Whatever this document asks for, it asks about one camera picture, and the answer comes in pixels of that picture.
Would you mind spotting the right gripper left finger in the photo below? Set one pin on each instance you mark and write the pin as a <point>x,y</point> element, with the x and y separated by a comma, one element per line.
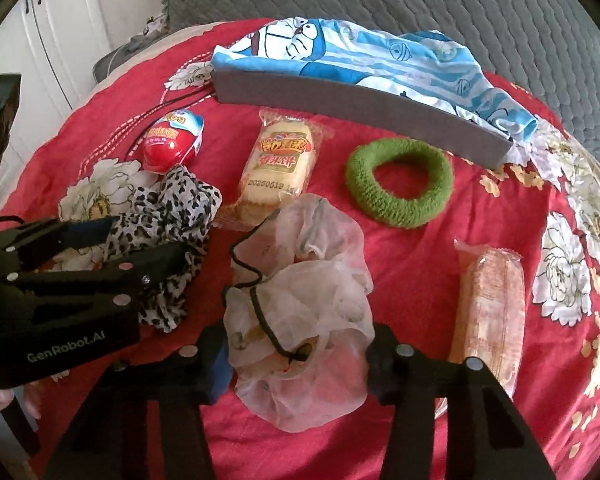
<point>108,436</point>

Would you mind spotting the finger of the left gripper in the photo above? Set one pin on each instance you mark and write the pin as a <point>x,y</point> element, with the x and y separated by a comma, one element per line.
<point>120,272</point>
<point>26,247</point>

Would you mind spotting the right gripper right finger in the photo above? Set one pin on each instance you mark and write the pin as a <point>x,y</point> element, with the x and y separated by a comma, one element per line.
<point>487,436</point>

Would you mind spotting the leopard print scrunchie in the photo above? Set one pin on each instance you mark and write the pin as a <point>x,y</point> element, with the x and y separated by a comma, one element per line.
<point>180,209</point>

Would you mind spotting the pink packaged rice cracker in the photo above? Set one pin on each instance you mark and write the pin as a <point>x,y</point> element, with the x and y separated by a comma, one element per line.
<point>491,311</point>

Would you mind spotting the red surprise egg toy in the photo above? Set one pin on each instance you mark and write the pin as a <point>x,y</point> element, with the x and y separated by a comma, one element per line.
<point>174,139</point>

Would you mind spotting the beige sheer scrunchie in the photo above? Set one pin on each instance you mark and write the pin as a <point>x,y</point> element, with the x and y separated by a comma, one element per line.
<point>297,315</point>

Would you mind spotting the yellow packaged rice cracker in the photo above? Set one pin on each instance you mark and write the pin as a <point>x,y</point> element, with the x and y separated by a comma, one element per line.
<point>277,171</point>

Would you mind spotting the green fuzzy scrunchie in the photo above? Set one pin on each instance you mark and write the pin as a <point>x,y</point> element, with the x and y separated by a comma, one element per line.
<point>400,182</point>

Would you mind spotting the person's left hand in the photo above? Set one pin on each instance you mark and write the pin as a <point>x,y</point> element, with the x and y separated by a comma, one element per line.
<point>31,398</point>

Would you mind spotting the red floral quilt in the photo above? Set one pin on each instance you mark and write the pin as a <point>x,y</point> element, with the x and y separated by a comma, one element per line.
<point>538,213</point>

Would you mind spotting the white wardrobe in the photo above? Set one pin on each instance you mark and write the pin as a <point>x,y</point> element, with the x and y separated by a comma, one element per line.
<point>52,45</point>

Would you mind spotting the grey bag on floor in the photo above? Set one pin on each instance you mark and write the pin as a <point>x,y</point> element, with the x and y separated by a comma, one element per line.
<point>120,55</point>

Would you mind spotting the grey shallow tray box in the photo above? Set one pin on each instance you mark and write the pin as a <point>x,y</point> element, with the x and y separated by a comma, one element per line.
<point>367,107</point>

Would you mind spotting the blue striped Doraemon cloth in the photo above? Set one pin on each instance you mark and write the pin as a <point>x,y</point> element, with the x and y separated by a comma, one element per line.
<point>426,67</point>

